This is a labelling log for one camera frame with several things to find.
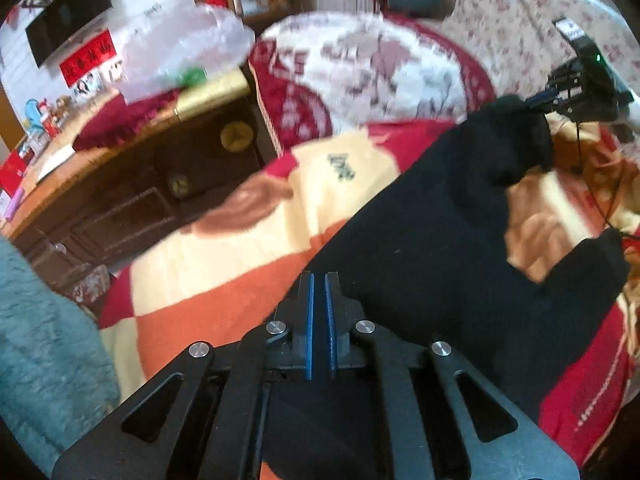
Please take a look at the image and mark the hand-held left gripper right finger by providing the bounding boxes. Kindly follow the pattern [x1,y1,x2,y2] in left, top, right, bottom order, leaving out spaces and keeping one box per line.
[325,271,581,480]

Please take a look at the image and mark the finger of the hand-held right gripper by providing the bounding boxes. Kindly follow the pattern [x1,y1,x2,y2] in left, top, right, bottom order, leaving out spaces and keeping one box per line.
[524,61,584,112]

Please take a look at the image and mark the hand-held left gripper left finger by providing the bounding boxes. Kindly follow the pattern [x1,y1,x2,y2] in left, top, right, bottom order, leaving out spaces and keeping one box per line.
[51,271,315,480]

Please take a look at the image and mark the black pants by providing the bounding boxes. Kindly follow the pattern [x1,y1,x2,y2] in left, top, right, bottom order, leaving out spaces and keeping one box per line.
[262,94,632,480]

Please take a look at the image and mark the floral bed cover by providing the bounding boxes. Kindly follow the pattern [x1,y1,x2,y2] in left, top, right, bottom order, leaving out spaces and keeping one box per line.
[442,0,640,128]

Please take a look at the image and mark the red orange printed blanket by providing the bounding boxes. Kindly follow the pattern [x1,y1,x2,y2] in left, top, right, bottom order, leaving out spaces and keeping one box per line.
[97,109,640,480]

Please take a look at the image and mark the floral red white pillow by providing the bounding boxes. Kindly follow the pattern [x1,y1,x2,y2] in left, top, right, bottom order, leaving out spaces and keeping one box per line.
[247,10,499,157]

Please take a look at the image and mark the dark wooden cabinet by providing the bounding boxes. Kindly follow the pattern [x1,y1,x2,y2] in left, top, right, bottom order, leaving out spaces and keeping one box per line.
[0,89,281,313]

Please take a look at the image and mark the gold box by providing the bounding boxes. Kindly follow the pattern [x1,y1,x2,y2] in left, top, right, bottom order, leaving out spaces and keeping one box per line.
[172,70,252,122]

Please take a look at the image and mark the teal fluffy blanket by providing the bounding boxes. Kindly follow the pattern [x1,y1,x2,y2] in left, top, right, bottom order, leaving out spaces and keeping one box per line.
[0,235,122,477]

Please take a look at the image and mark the green packet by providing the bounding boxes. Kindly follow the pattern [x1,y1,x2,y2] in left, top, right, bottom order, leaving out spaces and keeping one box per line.
[177,66,209,87]

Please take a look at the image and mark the dark red cloth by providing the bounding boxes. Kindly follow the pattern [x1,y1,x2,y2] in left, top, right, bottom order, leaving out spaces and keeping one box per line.
[72,87,182,153]

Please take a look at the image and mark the white paper sheet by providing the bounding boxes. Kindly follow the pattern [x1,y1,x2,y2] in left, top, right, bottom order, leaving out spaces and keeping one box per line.
[35,144,77,182]

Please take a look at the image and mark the clear plastic bag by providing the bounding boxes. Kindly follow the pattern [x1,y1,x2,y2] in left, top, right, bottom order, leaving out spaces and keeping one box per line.
[117,4,257,106]

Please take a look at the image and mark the red box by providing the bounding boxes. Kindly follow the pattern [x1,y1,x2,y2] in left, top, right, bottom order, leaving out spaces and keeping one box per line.
[0,150,29,197]

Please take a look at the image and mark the group of small toys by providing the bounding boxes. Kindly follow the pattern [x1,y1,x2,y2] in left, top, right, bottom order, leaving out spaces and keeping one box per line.
[24,96,72,137]

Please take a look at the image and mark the red paper banner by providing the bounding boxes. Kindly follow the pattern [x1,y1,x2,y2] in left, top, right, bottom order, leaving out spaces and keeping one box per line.
[59,30,117,87]

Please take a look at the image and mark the black cable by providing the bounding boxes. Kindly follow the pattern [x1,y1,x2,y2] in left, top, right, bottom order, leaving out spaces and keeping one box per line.
[574,109,640,242]

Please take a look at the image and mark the black wall television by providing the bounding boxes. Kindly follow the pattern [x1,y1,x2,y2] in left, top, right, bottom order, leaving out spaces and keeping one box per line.
[25,0,114,69]

